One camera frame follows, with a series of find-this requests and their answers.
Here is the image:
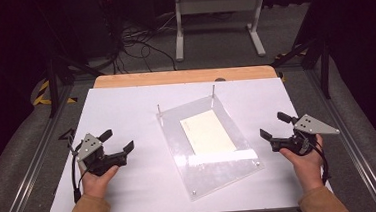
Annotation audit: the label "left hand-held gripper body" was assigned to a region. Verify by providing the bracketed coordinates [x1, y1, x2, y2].
[74, 129, 130, 178]

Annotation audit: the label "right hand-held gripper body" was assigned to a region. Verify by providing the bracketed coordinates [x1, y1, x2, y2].
[267, 111, 342, 159]

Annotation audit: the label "clear acrylic frame with posts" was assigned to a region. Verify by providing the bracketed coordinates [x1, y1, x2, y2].
[154, 81, 268, 205]

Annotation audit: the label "cream paper sheet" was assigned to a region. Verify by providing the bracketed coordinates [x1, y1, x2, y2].
[178, 107, 238, 159]

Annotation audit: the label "person's left hand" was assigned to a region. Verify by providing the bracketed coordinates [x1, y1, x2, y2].
[79, 157, 122, 202]

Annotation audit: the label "person's right hand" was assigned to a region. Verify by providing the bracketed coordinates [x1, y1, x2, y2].
[277, 133, 328, 195]

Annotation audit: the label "white board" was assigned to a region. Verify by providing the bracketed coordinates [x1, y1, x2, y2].
[38, 71, 334, 212]

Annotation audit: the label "black metal stand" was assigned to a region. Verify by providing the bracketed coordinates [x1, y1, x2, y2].
[38, 51, 107, 119]
[270, 37, 335, 104]

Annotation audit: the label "yellow black hazard tape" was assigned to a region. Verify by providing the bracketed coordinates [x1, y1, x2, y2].
[32, 77, 79, 107]

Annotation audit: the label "aluminium rail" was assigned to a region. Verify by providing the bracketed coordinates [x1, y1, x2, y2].
[0, 83, 84, 212]
[307, 64, 376, 212]

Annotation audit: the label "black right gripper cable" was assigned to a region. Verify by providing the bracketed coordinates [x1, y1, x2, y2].
[312, 139, 332, 186]

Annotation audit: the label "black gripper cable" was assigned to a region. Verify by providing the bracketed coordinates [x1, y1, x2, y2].
[312, 139, 332, 186]
[57, 126, 93, 205]

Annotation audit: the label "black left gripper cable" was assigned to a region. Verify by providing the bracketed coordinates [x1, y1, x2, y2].
[57, 126, 93, 205]

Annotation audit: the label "black floor cables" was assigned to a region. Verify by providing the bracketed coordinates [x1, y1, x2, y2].
[98, 13, 179, 76]

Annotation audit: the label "white metal table frame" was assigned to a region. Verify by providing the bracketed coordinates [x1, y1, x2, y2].
[172, 0, 271, 64]

